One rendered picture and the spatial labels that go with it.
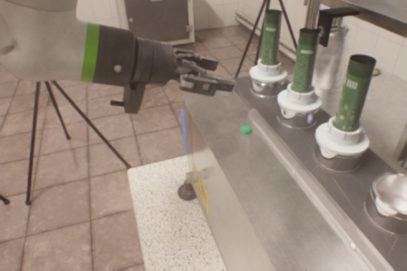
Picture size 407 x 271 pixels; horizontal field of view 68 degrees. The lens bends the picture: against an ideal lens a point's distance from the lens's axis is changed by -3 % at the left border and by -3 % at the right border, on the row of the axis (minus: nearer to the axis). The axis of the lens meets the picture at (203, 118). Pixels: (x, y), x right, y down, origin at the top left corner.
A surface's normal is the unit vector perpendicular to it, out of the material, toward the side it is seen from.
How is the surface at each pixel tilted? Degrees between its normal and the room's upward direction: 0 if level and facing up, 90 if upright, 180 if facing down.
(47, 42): 97
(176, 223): 0
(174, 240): 0
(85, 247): 0
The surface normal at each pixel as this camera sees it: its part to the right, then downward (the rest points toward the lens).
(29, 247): -0.04, -0.82
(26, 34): 0.21, 0.53
